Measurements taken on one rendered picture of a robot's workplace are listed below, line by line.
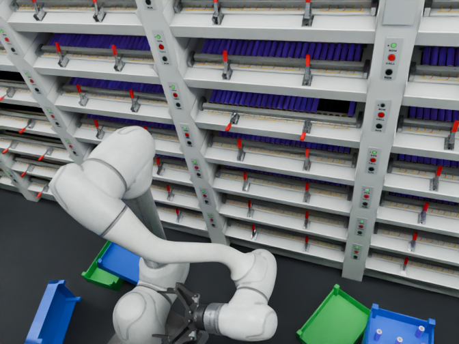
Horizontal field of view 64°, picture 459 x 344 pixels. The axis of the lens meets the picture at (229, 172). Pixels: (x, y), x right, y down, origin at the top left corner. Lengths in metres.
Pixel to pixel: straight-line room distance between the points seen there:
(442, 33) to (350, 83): 0.27
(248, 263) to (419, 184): 0.66
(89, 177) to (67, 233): 1.57
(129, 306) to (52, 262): 1.13
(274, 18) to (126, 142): 0.54
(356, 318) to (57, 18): 1.73
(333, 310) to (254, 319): 0.86
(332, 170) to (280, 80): 0.42
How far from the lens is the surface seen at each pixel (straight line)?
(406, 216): 1.57
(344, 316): 1.89
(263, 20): 1.15
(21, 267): 2.53
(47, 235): 2.58
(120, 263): 2.12
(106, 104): 1.68
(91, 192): 0.95
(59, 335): 2.16
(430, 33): 1.08
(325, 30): 1.09
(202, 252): 1.08
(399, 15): 1.05
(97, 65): 1.56
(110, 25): 1.38
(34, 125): 2.14
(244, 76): 1.26
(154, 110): 1.54
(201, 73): 1.32
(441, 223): 1.59
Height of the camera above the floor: 1.73
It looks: 45 degrees down
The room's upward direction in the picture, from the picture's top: 12 degrees counter-clockwise
